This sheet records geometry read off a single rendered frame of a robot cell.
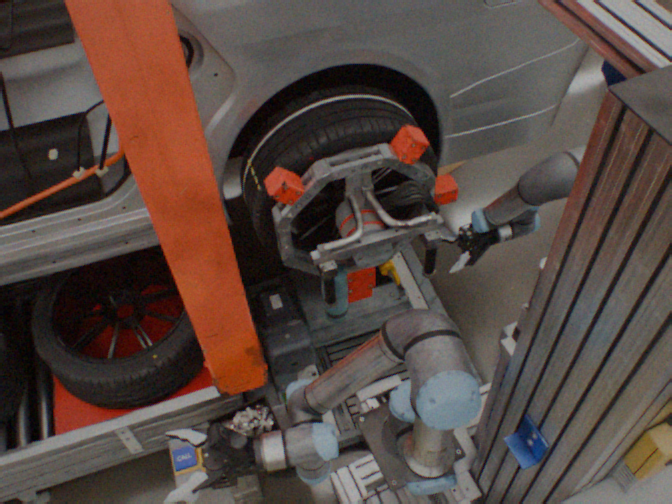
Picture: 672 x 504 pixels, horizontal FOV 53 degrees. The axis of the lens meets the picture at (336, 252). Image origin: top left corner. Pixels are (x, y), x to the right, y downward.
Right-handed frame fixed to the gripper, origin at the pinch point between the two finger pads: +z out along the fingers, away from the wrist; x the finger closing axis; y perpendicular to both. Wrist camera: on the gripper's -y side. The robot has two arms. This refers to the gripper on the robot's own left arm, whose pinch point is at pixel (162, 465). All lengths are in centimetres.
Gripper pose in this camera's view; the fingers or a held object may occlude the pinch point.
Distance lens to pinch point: 144.9
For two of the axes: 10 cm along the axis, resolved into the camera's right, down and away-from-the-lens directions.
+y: 0.6, 7.1, 7.0
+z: -9.8, 1.6, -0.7
